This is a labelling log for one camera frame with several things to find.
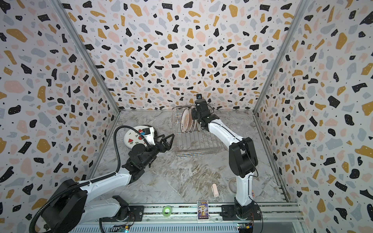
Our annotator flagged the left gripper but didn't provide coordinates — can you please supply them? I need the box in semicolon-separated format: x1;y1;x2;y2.
140;133;173;170

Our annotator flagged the fruit patterned white plate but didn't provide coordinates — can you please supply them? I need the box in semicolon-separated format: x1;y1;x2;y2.
123;125;150;149

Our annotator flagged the dark rimmed cream plate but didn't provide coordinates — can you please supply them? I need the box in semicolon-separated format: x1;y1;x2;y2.
150;126;158;140

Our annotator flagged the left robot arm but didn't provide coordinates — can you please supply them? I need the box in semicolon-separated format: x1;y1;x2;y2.
29;134;174;233

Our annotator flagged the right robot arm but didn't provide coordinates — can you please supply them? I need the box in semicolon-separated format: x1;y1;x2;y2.
191;94;258;219

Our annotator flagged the green tape roll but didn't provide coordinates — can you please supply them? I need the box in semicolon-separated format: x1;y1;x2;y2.
162;205;173;217

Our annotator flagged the pink eraser block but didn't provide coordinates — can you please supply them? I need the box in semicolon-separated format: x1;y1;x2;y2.
211;183;219;198

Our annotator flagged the colourful card pack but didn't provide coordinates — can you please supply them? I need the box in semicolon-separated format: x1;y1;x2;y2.
197;201;209;220

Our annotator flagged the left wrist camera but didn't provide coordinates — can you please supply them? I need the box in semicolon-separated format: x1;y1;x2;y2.
141;126;155;146

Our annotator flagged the wire dish rack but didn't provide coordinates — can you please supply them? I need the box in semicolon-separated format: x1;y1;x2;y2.
172;105;225;157

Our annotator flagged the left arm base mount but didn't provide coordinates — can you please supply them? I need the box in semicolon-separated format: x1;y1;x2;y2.
102;205;145;224

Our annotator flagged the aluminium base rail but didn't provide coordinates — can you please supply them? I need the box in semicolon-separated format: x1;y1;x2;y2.
72;203;308;233

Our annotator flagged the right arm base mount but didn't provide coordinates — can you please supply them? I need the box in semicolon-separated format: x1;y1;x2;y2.
220;204;262;221

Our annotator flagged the black corrugated cable conduit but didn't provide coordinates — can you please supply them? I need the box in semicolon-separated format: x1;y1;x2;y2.
28;125;146;233

